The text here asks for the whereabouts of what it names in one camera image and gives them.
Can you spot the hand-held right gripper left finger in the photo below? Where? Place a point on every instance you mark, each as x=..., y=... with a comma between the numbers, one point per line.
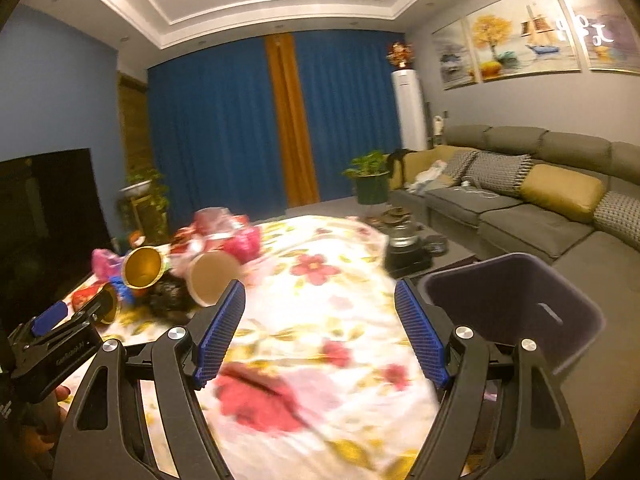
x=220, y=332

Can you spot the yellow tree sailboat painting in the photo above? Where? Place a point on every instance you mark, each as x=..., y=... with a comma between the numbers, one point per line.
x=520, y=35

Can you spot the floral tablecloth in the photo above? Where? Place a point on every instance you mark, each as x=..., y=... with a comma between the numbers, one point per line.
x=320, y=320

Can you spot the red snack packet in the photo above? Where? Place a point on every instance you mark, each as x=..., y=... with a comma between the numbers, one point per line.
x=85, y=297

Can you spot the grey sectional sofa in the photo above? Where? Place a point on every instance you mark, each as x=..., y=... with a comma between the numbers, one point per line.
x=525, y=225

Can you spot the clear pink plastic wrapper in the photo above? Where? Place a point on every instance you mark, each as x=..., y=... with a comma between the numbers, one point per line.
x=217, y=220

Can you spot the wide patterned grey cushion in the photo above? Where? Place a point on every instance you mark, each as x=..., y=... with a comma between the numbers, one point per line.
x=620, y=217

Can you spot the brown paper cup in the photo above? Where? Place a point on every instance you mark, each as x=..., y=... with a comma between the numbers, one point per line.
x=207, y=277

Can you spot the dark grey plastic bin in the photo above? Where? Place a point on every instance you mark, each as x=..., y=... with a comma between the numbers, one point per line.
x=500, y=300

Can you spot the leafy plant on stand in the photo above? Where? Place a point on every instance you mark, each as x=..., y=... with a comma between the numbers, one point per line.
x=145, y=200

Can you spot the blue curtain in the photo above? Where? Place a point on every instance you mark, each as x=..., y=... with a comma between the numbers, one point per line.
x=350, y=110
x=210, y=135

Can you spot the red gold flower ornament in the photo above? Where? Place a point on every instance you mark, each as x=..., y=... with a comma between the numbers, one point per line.
x=401, y=55

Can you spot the black plastic bag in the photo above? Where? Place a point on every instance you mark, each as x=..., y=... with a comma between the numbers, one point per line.
x=167, y=294

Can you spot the person's left hand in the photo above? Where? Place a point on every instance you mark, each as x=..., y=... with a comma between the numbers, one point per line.
x=42, y=422

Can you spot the black television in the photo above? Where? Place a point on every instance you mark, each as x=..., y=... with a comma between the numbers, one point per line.
x=45, y=220

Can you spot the black cloth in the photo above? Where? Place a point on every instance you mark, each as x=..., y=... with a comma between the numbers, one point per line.
x=398, y=159

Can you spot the mustard yellow cushion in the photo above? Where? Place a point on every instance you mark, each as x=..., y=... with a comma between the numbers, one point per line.
x=562, y=192

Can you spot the orange curtain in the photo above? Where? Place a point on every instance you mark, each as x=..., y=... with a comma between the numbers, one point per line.
x=292, y=125

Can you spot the magenta foil packet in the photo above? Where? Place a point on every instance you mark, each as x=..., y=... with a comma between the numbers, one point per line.
x=242, y=247

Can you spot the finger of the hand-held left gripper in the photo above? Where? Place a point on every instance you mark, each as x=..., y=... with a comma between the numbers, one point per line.
x=50, y=317
x=97, y=307

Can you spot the glass kettle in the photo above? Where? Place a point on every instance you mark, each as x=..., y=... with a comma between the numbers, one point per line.
x=405, y=235

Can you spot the green potted plant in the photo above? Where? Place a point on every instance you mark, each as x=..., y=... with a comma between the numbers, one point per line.
x=370, y=180

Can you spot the blue foam fruit net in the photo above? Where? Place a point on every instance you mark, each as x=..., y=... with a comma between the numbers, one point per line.
x=121, y=290

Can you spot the white cloth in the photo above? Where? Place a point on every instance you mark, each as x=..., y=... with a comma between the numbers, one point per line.
x=430, y=176

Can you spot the wooden door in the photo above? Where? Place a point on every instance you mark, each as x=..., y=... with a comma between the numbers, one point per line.
x=135, y=125

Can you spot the small landscape painting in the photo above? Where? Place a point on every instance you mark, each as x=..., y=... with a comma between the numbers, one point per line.
x=456, y=57

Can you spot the small patterned grey cushion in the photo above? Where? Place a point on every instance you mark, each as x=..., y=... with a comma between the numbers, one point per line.
x=460, y=162

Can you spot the purple toned painting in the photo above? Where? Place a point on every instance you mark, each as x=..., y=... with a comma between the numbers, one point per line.
x=605, y=25

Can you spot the small white object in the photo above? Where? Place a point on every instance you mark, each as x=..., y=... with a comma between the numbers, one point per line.
x=438, y=126

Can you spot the fringed patterned grey cushion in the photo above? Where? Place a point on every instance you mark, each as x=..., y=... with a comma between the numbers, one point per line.
x=500, y=172

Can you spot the gold-lined paper cup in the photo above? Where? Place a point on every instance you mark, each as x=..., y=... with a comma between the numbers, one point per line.
x=142, y=267

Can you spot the white standing air conditioner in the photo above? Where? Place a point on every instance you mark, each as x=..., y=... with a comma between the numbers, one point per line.
x=410, y=110

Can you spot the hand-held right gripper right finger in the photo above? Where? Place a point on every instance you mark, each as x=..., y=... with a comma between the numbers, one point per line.
x=417, y=332

